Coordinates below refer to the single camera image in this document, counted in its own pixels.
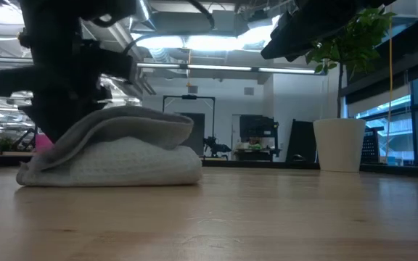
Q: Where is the yellow hanging power cord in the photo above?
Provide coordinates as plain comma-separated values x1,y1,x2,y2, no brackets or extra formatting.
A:
385,21,394,162

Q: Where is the long ceiling strip light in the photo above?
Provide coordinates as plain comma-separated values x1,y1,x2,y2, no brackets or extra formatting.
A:
136,62,317,75

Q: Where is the black perforated bin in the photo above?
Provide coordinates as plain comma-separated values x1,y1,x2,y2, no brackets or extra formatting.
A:
360,126,385,165

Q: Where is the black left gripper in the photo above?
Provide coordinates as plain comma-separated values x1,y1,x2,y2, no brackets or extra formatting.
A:
0,30,139,144

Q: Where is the black robot station with table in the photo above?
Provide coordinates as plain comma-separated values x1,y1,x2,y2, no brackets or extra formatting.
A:
162,94,233,167

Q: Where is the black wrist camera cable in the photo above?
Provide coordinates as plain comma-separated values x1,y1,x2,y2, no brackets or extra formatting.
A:
123,33,183,56

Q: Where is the black equipment cart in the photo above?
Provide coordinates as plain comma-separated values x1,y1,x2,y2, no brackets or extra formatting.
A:
233,114,281,163

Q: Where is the grey waffle microfiber towel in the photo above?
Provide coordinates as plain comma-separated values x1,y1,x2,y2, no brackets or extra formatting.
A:
15,105,204,188

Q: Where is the pink plastic basket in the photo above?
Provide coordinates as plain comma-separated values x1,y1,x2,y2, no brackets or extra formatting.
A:
34,133,55,154

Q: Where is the black chair back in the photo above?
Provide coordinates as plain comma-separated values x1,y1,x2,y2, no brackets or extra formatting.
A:
285,118,319,170

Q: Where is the green leafy plant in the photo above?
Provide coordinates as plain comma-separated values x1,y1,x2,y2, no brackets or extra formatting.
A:
305,7,398,119

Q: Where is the white plant pot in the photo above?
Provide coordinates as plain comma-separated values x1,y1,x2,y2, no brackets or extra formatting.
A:
312,117,367,173

